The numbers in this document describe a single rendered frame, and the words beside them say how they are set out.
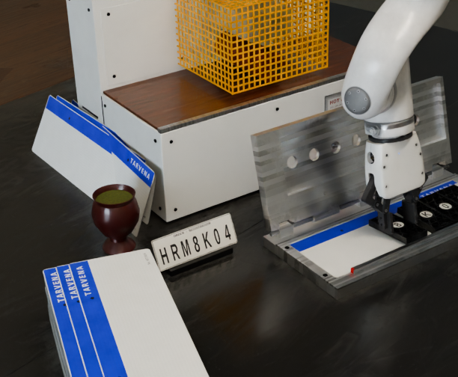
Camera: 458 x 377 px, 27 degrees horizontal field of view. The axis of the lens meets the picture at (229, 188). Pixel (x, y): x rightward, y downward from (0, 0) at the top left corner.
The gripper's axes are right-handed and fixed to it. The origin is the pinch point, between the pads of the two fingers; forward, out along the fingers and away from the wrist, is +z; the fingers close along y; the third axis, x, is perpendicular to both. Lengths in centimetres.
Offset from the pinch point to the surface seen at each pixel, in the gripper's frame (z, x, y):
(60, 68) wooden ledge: -19, 115, -12
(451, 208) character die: 2.1, -0.6, 12.4
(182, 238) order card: -3.3, 16.6, -34.0
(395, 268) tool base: 5.5, -6.4, -7.1
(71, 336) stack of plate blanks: -4, -4, -64
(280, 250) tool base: 1.7, 8.6, -19.8
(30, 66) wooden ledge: -20, 121, -17
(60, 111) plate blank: -19, 66, -32
